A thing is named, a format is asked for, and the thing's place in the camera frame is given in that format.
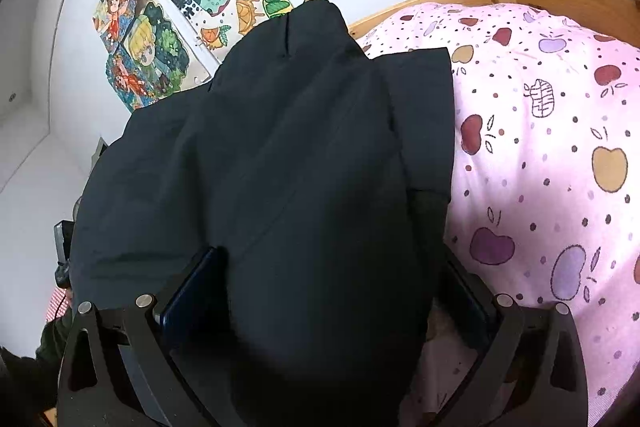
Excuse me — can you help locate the black jacket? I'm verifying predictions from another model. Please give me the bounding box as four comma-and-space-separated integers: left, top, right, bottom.
70, 0, 456, 427

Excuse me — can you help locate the pink apple print bedsheet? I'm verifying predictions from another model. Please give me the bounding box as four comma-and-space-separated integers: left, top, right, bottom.
359, 2, 640, 427

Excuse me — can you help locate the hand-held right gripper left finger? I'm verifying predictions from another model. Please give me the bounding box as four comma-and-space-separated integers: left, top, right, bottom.
56, 246, 232, 427

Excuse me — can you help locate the blond cartoon child poster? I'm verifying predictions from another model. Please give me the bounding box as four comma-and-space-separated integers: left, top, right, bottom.
120, 1, 212, 100

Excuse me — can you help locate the orange-haired cartoon girl poster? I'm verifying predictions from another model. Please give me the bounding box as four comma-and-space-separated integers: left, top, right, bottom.
91, 0, 153, 114

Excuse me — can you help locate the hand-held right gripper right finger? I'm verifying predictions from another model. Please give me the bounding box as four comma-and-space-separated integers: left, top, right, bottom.
427, 247, 590, 427

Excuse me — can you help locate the person's left forearm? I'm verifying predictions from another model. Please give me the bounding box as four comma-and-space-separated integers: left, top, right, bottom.
34, 309, 75, 365

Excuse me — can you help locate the red checkered blanket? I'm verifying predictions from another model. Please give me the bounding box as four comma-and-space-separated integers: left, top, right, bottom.
45, 284, 71, 324

